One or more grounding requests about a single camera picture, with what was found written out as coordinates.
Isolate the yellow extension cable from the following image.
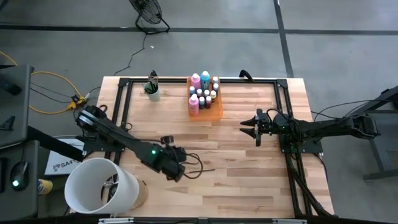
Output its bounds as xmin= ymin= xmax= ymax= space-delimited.
xmin=0 ymin=50 xmax=84 ymax=115

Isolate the black floor cable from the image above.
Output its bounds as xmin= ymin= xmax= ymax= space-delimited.
xmin=29 ymin=87 xmax=75 ymax=105
xmin=30 ymin=82 xmax=77 ymax=100

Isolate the black side table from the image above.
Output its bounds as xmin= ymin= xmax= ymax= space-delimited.
xmin=343 ymin=84 xmax=398 ymax=182

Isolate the pale green ribbed cup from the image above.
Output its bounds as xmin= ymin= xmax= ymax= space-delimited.
xmin=144 ymin=81 xmax=161 ymax=102

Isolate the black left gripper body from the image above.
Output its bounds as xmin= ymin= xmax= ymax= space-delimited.
xmin=155 ymin=144 xmax=188 ymax=183

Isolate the yellow can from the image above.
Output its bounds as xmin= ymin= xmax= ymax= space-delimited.
xmin=37 ymin=179 xmax=54 ymax=196

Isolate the black aluminium table frame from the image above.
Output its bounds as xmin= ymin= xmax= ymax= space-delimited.
xmin=102 ymin=76 xmax=336 ymax=224

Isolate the silver aluminium bar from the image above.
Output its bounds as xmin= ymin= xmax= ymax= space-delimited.
xmin=98 ymin=217 xmax=135 ymax=224
xmin=272 ymin=218 xmax=308 ymax=224

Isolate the black diagonal strut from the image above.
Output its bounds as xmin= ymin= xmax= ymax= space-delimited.
xmin=27 ymin=125 xmax=85 ymax=163

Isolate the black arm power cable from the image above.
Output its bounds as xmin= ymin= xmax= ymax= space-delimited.
xmin=312 ymin=98 xmax=388 ymax=123

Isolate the dark grey desk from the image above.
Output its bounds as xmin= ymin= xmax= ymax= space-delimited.
xmin=0 ymin=139 xmax=40 ymax=220

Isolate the yellow power plug block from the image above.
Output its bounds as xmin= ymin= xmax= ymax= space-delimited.
xmin=67 ymin=95 xmax=87 ymax=111

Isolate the orange translucent plastic tray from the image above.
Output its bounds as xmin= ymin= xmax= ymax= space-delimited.
xmin=185 ymin=76 xmax=224 ymax=121

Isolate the large teal paint bottle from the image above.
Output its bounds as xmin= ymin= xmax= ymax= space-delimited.
xmin=200 ymin=70 xmax=211 ymax=90

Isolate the black computer mouse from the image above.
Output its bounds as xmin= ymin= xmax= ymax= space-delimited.
xmin=9 ymin=161 xmax=30 ymax=192

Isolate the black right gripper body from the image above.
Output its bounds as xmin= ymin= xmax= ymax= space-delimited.
xmin=254 ymin=108 xmax=295 ymax=140

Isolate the black fan cable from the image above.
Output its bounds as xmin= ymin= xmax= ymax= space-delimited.
xmin=113 ymin=32 xmax=147 ymax=77

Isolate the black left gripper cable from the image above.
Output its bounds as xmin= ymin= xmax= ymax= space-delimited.
xmin=182 ymin=151 xmax=204 ymax=180

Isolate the long dark paintbrush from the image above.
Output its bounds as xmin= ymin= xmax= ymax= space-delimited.
xmin=149 ymin=70 xmax=158 ymax=93

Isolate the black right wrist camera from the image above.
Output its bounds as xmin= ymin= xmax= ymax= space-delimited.
xmin=272 ymin=111 xmax=292 ymax=126

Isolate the black floor fan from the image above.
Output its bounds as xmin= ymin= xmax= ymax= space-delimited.
xmin=128 ymin=0 xmax=171 ymax=35

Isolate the white printed box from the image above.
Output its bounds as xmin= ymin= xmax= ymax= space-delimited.
xmin=44 ymin=135 xmax=87 ymax=176

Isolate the large pink paint bottle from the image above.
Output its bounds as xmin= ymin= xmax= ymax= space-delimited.
xmin=190 ymin=73 xmax=201 ymax=91
xmin=188 ymin=93 xmax=200 ymax=118

